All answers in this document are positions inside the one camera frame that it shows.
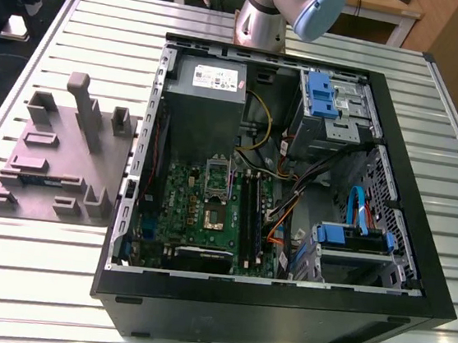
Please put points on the black PC case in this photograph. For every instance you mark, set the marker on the black PC case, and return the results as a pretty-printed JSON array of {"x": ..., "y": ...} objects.
[{"x": 237, "y": 317}]

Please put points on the RAM stick with white label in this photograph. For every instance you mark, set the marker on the RAM stick with white label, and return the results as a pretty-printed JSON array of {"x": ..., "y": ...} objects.
[{"x": 42, "y": 180}]

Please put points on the grey metal drive cage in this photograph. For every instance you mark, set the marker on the grey metal drive cage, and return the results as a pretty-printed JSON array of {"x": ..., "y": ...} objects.
[{"x": 341, "y": 134}]

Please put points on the blue expansion slot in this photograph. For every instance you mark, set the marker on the blue expansion slot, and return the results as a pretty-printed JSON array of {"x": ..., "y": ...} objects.
[{"x": 149, "y": 228}]

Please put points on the grey parts rack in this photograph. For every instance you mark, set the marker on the grey parts rack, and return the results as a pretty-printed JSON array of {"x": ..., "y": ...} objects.
[{"x": 68, "y": 161}]

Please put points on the blue VGA port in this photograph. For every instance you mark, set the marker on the blue VGA port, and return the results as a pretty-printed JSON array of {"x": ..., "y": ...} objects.
[{"x": 125, "y": 250}]

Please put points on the grey metal disk bay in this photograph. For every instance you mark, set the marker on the grey metal disk bay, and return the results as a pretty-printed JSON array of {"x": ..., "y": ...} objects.
[{"x": 356, "y": 255}]

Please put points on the black graphics card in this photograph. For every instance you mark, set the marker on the black graphics card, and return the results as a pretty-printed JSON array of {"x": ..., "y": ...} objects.
[{"x": 202, "y": 259}]

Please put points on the blue drive bay latch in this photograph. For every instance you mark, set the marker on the blue drive bay latch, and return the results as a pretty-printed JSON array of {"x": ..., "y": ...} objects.
[{"x": 322, "y": 97}]

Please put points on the black RAM slot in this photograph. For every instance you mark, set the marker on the black RAM slot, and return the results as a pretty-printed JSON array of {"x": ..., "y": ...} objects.
[
  {"x": 243, "y": 218},
  {"x": 255, "y": 220},
  {"x": 249, "y": 219}
]

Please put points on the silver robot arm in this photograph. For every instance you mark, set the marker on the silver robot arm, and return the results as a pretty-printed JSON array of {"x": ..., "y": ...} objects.
[{"x": 256, "y": 21}]

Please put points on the green motherboard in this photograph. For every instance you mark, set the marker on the green motherboard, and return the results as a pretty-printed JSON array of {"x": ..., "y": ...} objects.
[{"x": 184, "y": 199}]

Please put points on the hard disk in blue carrier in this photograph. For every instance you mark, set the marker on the hard disk in blue carrier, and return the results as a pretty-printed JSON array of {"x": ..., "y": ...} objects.
[{"x": 335, "y": 236}]

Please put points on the grey power supply unit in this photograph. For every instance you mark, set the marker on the grey power supply unit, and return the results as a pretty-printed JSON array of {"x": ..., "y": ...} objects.
[{"x": 201, "y": 123}]

